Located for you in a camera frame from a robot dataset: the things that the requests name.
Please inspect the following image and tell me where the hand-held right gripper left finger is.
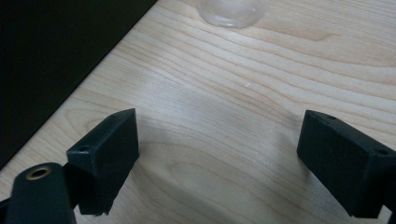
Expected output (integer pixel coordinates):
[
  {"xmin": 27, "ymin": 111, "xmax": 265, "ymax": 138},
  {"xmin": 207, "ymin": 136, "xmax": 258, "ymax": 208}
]
[{"xmin": 64, "ymin": 107, "xmax": 140, "ymax": 217}]

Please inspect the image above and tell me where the small clear glass cup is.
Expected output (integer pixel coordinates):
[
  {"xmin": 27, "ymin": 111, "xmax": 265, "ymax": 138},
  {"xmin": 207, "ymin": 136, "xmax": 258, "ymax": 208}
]
[{"xmin": 198, "ymin": 0, "xmax": 266, "ymax": 29}]

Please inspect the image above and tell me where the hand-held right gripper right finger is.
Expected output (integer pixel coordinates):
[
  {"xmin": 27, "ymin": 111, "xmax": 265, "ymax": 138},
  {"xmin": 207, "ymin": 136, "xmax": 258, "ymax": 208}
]
[{"xmin": 296, "ymin": 109, "xmax": 396, "ymax": 218}]

